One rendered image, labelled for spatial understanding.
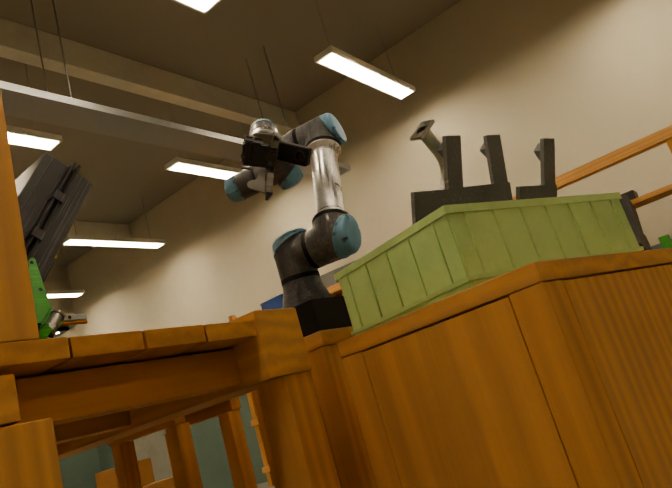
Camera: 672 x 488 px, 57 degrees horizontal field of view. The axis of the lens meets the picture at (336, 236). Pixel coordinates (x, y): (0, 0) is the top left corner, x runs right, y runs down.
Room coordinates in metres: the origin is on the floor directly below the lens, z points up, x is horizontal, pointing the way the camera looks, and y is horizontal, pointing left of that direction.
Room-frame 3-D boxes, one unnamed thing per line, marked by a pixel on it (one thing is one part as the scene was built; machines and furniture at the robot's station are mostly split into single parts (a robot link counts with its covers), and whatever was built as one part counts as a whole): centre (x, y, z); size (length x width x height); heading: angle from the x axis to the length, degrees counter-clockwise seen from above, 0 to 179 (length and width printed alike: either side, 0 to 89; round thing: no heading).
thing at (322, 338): (1.79, 0.14, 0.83); 0.32 x 0.32 x 0.04; 52
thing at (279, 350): (1.79, 0.80, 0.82); 1.50 x 0.14 x 0.15; 56
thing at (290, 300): (1.79, 0.14, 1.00); 0.15 x 0.15 x 0.10
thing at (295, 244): (1.79, 0.13, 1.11); 0.13 x 0.12 x 0.14; 68
